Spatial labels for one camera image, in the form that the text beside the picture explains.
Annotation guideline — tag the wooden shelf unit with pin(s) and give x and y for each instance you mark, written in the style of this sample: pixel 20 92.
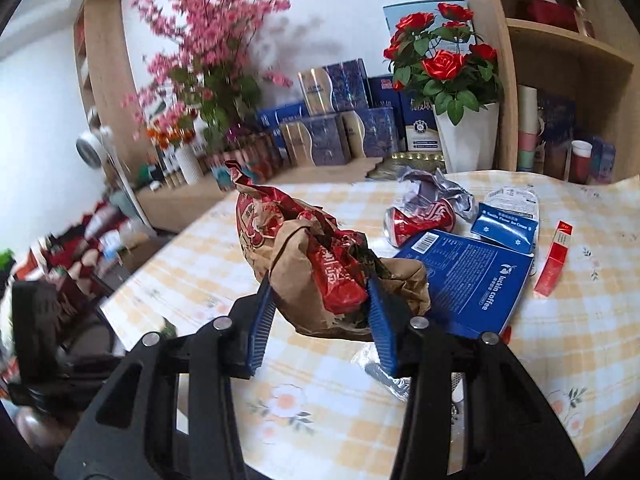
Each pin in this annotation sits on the wooden shelf unit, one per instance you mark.
pixel 560 60

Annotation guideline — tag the crumpled silver wrapper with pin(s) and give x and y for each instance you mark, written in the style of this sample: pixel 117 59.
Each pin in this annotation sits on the crumpled silver wrapper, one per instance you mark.
pixel 435 187

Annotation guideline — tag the blue white carton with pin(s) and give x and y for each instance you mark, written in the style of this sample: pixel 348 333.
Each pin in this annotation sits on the blue white carton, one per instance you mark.
pixel 420 130

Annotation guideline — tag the crushed red soda can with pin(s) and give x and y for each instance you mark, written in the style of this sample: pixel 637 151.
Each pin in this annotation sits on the crushed red soda can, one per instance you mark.
pixel 415 220

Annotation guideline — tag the white fan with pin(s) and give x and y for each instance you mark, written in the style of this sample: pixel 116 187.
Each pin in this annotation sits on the white fan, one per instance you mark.
pixel 92 147

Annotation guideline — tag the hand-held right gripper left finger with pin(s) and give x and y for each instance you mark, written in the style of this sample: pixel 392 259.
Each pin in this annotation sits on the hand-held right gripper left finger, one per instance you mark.
pixel 260 330

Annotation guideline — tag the stack of paper cups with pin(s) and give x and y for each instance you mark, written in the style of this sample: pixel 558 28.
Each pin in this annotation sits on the stack of paper cups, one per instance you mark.
pixel 527 130

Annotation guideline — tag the wicker basket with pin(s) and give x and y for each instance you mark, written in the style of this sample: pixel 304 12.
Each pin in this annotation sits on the wicker basket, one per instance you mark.
pixel 250 160

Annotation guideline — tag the gold patterned tray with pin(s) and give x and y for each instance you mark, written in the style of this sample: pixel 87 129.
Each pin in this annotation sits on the gold patterned tray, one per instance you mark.
pixel 400 167

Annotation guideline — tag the slim red pack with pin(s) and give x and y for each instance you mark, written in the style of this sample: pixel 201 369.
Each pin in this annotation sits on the slim red pack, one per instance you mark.
pixel 552 265

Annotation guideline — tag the red basket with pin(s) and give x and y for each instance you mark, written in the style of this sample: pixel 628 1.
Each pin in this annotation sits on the red basket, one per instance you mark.
pixel 545 7

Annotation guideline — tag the checked yellow tablecloth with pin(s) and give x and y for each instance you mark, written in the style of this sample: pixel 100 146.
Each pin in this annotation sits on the checked yellow tablecloth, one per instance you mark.
pixel 575 340

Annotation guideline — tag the blue coffee box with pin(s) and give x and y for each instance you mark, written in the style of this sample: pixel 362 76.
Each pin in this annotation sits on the blue coffee box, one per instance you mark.
pixel 465 280

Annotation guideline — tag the clear plastic wrapper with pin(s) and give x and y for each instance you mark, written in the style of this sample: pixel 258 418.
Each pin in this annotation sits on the clear plastic wrapper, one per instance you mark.
pixel 395 385

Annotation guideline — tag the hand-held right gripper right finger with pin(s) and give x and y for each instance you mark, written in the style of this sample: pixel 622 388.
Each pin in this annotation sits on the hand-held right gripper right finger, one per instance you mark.
pixel 382 330

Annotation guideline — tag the red rose plant white pot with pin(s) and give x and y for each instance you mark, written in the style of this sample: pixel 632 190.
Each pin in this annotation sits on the red rose plant white pot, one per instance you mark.
pixel 465 135

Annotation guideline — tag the orange flowers in white vase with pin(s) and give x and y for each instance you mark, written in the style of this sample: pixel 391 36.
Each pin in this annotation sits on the orange flowers in white vase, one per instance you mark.
pixel 190 165

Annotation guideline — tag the pink blossom plant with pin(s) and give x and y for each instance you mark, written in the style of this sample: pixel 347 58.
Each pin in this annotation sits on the pink blossom plant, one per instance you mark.
pixel 210 50

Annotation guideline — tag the stack of blue gift boxes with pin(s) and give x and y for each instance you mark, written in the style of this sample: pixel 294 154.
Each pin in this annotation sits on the stack of blue gift boxes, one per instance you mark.
pixel 330 115

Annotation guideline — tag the blue ice cream carton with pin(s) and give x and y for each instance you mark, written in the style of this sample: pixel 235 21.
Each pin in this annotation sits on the blue ice cream carton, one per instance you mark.
pixel 505 227

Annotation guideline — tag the red paper cup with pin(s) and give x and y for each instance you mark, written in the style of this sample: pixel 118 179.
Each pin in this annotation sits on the red paper cup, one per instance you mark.
pixel 580 160

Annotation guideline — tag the brown red paper bag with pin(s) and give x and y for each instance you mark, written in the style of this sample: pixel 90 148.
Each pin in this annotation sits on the brown red paper bag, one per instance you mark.
pixel 295 250

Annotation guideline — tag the small blue box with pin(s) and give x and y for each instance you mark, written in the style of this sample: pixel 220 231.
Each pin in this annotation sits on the small blue box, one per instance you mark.
pixel 602 160

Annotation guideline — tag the wooden sideboard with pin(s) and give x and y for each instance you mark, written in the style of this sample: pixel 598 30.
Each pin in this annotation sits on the wooden sideboard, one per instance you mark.
pixel 200 200

